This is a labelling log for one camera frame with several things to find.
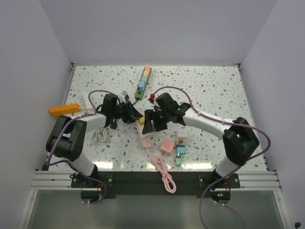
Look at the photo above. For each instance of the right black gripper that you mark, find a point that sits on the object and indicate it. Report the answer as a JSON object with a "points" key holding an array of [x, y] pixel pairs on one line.
{"points": [[151, 114]]}

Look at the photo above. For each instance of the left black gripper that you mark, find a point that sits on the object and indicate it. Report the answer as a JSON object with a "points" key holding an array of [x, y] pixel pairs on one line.
{"points": [[131, 114]]}

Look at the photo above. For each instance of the yellow small plug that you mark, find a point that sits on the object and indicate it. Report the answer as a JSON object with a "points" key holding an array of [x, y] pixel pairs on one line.
{"points": [[142, 120]]}

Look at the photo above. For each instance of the pink power strip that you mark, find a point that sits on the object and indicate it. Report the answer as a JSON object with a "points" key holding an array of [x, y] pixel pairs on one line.
{"points": [[145, 139]]}

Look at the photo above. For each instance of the pink cube plug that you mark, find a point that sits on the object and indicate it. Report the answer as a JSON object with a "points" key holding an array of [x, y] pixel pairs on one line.
{"points": [[167, 147]]}

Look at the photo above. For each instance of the white power strip cartoon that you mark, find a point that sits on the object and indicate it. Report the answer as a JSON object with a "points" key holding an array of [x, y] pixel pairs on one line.
{"points": [[182, 137]]}

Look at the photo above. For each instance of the teal plug adapter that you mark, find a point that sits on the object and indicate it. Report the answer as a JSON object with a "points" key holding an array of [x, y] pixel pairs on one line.
{"points": [[181, 150]]}

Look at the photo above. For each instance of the green plug adapter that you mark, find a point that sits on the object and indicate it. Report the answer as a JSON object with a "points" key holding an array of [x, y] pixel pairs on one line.
{"points": [[178, 161]]}

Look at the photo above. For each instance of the orange power strip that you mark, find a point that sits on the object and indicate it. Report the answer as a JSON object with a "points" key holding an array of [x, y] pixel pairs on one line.
{"points": [[64, 110]]}

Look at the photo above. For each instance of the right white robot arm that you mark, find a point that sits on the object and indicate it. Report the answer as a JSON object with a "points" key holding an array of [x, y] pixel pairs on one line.
{"points": [[238, 138]]}

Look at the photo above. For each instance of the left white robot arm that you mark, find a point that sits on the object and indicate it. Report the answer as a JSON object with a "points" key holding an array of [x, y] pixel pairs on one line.
{"points": [[67, 136]]}

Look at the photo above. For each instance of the green power strip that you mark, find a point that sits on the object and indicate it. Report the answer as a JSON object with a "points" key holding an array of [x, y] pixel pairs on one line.
{"points": [[139, 95]]}

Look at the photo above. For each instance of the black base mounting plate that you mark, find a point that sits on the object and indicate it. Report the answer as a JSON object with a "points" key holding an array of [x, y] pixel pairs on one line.
{"points": [[140, 183]]}

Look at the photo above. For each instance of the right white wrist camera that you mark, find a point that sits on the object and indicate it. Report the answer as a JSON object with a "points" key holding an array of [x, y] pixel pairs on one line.
{"points": [[152, 97]]}

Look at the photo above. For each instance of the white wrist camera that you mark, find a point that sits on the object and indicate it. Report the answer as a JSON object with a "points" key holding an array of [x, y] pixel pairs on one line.
{"points": [[123, 97], [152, 97]]}

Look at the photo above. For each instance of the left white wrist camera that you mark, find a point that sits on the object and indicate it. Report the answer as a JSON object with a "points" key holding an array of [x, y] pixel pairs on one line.
{"points": [[123, 97]]}

